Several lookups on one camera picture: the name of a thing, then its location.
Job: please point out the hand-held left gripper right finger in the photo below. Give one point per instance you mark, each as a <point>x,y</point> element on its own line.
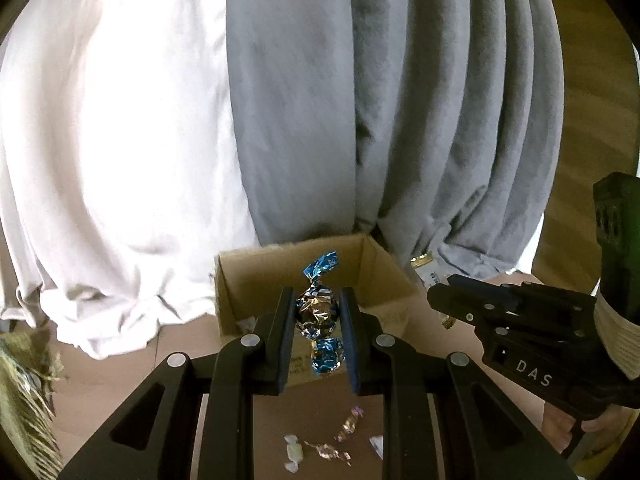
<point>352,340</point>

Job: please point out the person's right hand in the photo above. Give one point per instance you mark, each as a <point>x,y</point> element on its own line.
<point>557,427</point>

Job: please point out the white wrapped candy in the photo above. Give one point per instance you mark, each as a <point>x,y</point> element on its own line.
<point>291,455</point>

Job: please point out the grey curtain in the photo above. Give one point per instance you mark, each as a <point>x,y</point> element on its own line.
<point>375,85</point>

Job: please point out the pink gold wrapped candy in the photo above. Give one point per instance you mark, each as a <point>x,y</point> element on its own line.
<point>327,452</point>

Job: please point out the yellow plaid fringed blanket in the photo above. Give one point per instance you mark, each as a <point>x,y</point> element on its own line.
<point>25,410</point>

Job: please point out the blue foil candy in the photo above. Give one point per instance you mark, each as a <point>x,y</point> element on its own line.
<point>315,312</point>

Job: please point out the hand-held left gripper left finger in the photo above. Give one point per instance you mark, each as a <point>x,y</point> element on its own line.
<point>280,340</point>

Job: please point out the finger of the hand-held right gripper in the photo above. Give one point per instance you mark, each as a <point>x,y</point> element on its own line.
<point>465,305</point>
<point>510,291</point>

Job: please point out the white gold snack packet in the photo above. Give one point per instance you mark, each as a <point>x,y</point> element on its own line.
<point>424,266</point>

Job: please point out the brown cardboard box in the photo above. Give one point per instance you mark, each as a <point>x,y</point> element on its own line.
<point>260,280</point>

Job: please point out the beige curtain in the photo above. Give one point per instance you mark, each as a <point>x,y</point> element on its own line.
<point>115,135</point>

